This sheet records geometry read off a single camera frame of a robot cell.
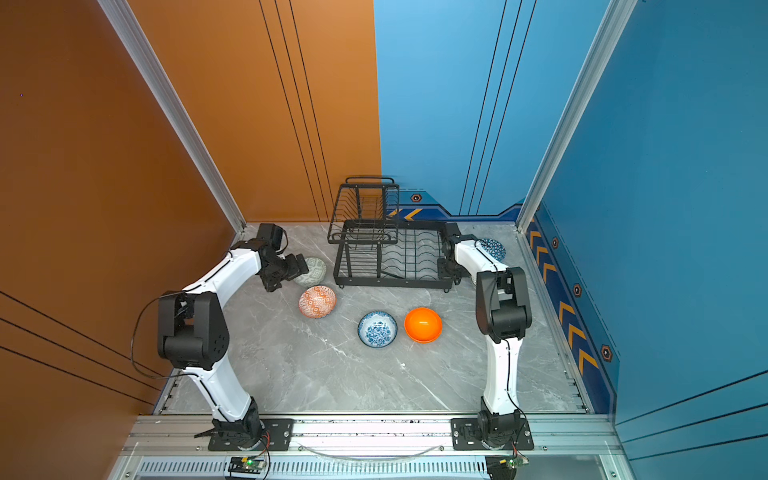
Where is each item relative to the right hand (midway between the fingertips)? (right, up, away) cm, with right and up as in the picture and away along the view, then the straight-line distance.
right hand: (449, 275), depth 102 cm
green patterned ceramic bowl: (-46, 0, 0) cm, 46 cm away
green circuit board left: (-54, -43, -31) cm, 76 cm away
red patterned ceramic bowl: (-44, -8, -5) cm, 45 cm away
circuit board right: (+7, -43, -32) cm, 54 cm away
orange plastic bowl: (-10, -14, -13) cm, 21 cm away
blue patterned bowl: (-24, -16, -11) cm, 31 cm away
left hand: (-50, +2, -7) cm, 51 cm away
